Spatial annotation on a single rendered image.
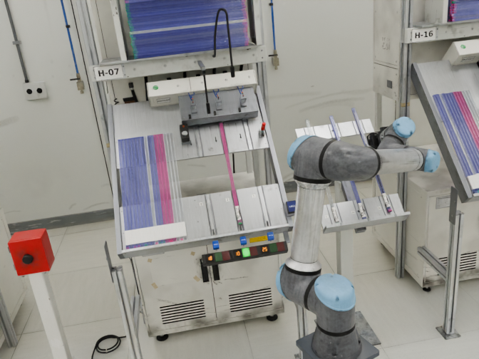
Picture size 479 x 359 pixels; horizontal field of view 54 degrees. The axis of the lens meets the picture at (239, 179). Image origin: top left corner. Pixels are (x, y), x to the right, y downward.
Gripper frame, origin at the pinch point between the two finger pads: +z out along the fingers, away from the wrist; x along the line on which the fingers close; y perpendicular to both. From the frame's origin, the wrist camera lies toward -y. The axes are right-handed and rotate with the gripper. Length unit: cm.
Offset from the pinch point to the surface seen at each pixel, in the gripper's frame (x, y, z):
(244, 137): 49, 19, 12
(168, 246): 88, -24, 2
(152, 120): 89, 34, 17
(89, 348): 137, -62, 75
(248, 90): 44, 41, 11
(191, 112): 71, 33, 10
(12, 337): 177, -51, 83
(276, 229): 45, -24, 1
